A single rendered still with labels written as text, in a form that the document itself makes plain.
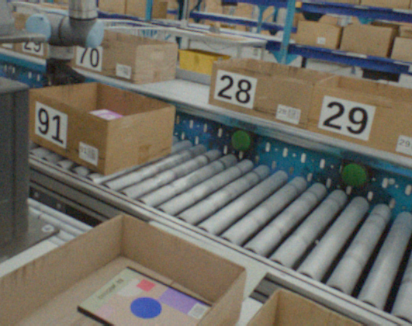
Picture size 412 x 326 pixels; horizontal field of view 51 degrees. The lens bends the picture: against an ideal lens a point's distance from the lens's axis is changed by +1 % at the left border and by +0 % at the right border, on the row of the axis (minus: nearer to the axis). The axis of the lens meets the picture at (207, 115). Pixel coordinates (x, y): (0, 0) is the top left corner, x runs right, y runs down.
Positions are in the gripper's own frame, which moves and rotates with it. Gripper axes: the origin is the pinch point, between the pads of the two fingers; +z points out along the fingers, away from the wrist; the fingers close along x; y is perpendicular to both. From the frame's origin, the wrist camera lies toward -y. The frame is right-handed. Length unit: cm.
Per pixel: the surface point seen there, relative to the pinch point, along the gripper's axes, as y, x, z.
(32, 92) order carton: 20.8, 9.9, -11.4
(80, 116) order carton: 22.5, 33.7, -9.8
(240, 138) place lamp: -21, 65, -2
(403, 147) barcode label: -29, 115, -11
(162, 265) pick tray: 48, 86, 2
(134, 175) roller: 16, 50, 5
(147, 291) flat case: 55, 88, 3
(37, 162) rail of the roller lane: 29.7, 24.4, 5.8
